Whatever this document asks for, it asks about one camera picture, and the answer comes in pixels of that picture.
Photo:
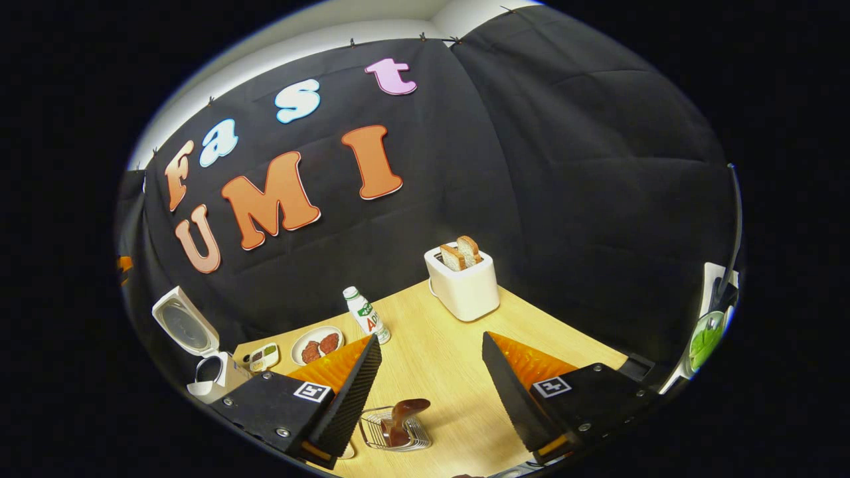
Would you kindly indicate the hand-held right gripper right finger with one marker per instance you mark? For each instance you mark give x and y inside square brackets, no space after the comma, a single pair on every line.
[514,398]

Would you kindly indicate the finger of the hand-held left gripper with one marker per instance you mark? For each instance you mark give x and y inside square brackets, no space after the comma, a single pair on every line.
[124,265]

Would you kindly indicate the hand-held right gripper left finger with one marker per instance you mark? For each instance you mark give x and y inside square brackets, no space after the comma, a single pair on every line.
[352,398]

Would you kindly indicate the brown wooden spoon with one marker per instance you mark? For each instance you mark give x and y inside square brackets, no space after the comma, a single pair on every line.
[402,415]

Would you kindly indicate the white rice cooker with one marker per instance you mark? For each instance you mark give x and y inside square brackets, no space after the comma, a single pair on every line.
[229,380]

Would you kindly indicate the cream square dish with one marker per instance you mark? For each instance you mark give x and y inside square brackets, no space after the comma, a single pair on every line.
[346,453]

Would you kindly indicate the red meat piece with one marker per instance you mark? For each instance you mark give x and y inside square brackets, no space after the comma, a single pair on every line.
[311,352]
[329,343]

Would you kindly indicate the white round plate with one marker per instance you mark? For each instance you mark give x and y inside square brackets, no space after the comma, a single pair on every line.
[312,333]

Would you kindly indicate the white drink bottle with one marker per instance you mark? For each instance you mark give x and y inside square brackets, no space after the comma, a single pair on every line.
[365,315]

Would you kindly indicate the white divided bean tray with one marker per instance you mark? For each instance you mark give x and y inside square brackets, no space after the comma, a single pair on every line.
[262,357]

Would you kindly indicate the white toaster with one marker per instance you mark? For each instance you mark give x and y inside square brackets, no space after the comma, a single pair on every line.
[465,292]

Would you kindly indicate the green round bowl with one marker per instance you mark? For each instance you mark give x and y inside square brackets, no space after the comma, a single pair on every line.
[704,342]

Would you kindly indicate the white flat panel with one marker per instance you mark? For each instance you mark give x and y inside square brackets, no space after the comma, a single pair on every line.
[709,272]

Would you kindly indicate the black backdrop cloth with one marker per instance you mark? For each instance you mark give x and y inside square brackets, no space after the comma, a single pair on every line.
[564,166]

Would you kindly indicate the thin grey pole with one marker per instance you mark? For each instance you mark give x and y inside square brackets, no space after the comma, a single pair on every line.
[736,219]

